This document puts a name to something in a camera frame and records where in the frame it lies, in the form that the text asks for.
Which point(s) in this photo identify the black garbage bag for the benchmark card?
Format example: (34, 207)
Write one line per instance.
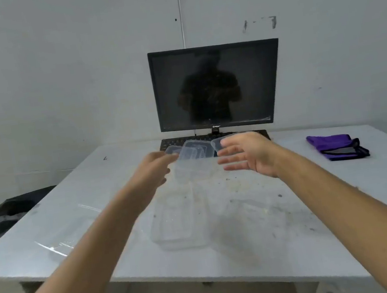
(11, 211)

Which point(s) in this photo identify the person's left hand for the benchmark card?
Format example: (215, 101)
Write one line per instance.
(144, 181)

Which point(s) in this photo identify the clear containers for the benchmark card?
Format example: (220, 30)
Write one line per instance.
(215, 145)
(194, 150)

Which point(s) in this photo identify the clear plastic container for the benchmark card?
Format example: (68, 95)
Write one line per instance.
(173, 150)

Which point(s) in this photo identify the black computer monitor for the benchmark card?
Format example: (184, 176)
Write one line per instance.
(242, 83)

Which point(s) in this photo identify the white table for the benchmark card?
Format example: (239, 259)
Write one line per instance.
(367, 191)

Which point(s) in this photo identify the person's right forearm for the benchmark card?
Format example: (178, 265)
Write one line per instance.
(353, 218)

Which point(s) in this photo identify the black keyboard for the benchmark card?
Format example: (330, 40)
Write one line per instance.
(171, 143)

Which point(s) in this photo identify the person's right hand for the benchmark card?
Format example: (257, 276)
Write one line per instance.
(256, 157)

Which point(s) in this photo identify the person's left forearm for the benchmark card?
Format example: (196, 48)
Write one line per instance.
(72, 278)

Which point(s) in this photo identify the purple cleaning cloth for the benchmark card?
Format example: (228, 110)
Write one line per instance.
(359, 149)

